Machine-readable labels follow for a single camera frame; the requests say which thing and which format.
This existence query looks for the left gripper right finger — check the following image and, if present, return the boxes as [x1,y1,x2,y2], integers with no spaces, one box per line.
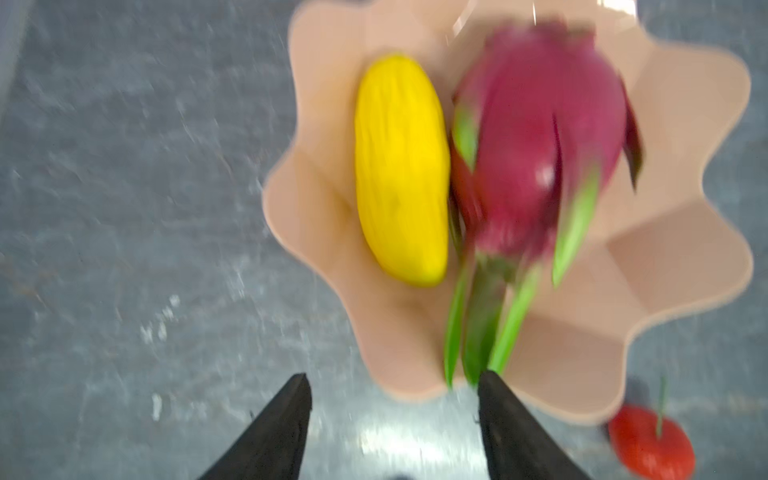
[477,370,590,480]

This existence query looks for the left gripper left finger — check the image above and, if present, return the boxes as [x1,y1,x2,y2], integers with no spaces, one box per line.
[201,373,312,480]

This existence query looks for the fake red cherry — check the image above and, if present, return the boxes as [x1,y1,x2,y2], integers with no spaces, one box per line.
[606,375,696,480]

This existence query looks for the fake yellow melon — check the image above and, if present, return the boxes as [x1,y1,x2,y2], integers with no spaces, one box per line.
[354,52,450,287]

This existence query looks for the fake pink dragon fruit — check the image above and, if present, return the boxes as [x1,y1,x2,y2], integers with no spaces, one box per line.
[443,17,644,385]

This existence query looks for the pink scalloped fruit bowl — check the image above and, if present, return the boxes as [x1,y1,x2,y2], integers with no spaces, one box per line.
[263,1,753,424]

